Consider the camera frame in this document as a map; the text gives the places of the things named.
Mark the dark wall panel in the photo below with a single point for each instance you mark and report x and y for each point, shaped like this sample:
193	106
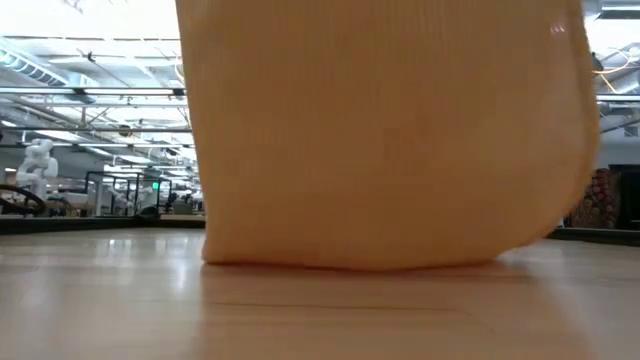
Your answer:
629	200

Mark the white humanoid robot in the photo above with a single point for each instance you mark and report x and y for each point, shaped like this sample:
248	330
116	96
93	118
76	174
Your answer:
36	165

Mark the black cage frame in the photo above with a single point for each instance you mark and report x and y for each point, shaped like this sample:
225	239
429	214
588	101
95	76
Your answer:
136	192

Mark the black aluminium table frame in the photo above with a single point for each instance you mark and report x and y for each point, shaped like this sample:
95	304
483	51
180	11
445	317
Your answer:
75	224

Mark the dark red patterned rug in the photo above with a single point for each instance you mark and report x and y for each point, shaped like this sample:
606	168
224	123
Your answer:
602	200

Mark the yellow waffle-weave towel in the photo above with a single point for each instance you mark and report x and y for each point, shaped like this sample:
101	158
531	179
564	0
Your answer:
390	140

